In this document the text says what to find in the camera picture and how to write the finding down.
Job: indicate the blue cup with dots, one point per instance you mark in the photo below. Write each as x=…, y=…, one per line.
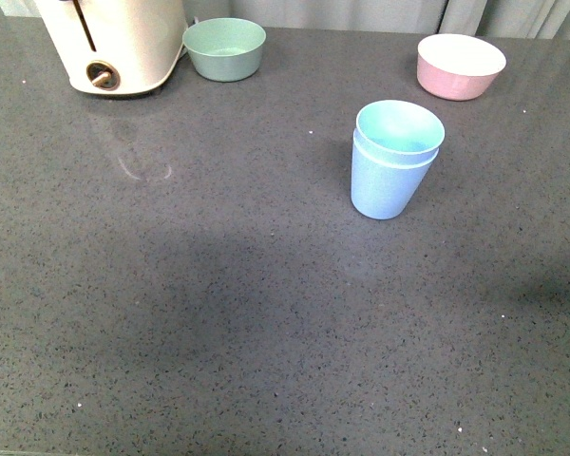
x=384, y=181
x=398, y=133

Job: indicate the green bowl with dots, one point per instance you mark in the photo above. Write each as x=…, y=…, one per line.
x=225, y=49

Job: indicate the pink bowl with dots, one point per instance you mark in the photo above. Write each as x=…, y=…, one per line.
x=457, y=67

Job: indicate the cream white toaster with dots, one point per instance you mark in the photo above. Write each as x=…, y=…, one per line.
x=112, y=47

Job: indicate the grey curtain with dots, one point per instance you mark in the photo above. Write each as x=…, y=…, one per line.
x=502, y=19

